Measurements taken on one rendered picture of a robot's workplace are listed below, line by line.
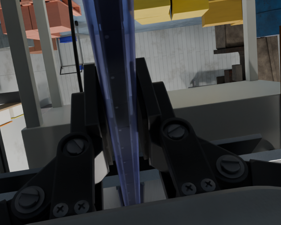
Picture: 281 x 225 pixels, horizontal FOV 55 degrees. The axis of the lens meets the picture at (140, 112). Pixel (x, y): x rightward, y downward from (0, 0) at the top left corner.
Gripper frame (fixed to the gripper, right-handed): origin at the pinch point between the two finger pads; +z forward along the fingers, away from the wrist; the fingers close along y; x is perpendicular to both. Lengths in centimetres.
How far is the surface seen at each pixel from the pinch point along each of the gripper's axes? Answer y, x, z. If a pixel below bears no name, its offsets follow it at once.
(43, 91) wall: -200, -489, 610
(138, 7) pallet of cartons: 33, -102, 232
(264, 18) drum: 187, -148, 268
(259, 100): 32, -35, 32
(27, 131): -19, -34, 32
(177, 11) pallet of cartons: 82, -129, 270
